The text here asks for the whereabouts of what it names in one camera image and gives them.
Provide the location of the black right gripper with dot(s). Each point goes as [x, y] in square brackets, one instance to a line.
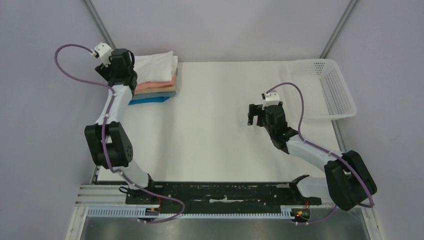
[260, 114]

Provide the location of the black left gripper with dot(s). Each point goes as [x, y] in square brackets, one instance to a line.
[106, 72]

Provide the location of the white t shirt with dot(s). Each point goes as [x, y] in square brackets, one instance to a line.
[155, 68]

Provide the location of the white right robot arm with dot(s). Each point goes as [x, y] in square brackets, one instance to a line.
[347, 181]

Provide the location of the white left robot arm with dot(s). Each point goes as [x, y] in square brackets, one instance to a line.
[108, 142]

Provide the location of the folded grey-blue t shirt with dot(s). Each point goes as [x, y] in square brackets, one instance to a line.
[142, 96]

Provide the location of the folded pink t shirt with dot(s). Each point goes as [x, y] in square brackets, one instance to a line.
[155, 84]

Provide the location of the folded bright blue t shirt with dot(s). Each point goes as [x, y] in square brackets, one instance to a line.
[160, 99]

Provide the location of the folded beige t shirt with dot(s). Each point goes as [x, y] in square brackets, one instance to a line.
[162, 89]

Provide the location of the white perforated plastic basket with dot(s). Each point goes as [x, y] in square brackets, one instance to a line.
[324, 89]

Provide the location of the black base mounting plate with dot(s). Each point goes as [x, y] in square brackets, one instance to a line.
[219, 207]

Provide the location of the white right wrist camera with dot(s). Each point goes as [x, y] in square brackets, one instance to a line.
[270, 99]

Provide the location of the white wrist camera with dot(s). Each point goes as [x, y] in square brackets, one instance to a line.
[270, 99]
[103, 52]

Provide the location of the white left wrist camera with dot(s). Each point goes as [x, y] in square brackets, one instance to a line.
[103, 52]

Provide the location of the left aluminium frame post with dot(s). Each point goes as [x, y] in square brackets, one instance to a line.
[98, 22]

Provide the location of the aluminium frame post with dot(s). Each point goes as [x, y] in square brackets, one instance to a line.
[98, 22]
[352, 4]

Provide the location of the white slotted cable duct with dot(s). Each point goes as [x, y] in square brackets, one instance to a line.
[145, 213]

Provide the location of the right aluminium frame post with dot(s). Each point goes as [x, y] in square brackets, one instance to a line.
[352, 4]

